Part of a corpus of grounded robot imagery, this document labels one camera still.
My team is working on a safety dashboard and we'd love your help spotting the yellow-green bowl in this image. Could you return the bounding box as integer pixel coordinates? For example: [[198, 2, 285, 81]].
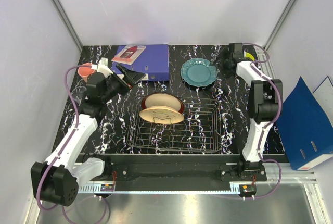
[[244, 52, 255, 61]]

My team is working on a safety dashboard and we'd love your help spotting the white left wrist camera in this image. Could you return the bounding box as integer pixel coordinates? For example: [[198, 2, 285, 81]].
[[91, 57, 113, 78]]

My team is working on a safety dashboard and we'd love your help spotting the clear glass cup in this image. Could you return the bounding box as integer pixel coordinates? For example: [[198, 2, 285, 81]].
[[71, 86, 86, 105]]

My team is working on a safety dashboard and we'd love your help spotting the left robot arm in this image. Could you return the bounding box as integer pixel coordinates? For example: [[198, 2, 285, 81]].
[[31, 64, 145, 211]]

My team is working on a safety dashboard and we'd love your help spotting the red and black plate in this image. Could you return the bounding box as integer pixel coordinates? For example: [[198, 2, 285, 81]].
[[141, 92, 185, 114]]

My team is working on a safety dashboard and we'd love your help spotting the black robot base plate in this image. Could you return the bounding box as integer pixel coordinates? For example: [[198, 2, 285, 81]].
[[105, 154, 267, 193]]

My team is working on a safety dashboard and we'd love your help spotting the red and white book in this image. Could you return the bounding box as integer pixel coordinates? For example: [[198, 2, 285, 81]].
[[112, 45, 146, 65]]

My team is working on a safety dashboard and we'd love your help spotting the blue lever arch binder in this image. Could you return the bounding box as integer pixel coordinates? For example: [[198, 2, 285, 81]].
[[111, 44, 169, 81]]

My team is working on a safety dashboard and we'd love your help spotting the dark blue binder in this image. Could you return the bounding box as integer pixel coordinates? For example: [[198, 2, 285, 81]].
[[277, 76, 332, 170]]

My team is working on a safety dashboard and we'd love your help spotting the purple cable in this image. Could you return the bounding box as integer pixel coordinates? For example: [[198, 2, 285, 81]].
[[241, 42, 283, 199], [35, 65, 112, 222]]

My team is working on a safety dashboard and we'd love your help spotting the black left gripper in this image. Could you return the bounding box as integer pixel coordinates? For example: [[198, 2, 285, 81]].
[[101, 64, 145, 103]]

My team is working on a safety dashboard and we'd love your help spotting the metal wire dish rack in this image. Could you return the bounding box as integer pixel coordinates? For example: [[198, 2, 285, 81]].
[[126, 97, 222, 154]]

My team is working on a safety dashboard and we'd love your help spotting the pink plastic cup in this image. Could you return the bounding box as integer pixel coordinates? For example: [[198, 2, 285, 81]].
[[78, 63, 96, 83]]

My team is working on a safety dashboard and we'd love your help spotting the beige painted plate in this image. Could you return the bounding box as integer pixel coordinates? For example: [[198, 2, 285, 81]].
[[139, 106, 184, 125]]

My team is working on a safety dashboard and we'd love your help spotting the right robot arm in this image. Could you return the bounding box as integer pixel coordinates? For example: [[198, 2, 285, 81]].
[[216, 43, 283, 181]]

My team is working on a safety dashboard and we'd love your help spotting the teal scalloped plate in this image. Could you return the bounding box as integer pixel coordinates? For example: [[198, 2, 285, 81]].
[[181, 58, 217, 88]]

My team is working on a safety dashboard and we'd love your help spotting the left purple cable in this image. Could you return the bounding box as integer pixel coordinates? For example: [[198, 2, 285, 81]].
[[35, 65, 112, 222]]

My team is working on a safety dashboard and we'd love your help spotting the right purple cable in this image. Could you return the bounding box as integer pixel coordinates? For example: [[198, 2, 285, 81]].
[[241, 42, 283, 199]]

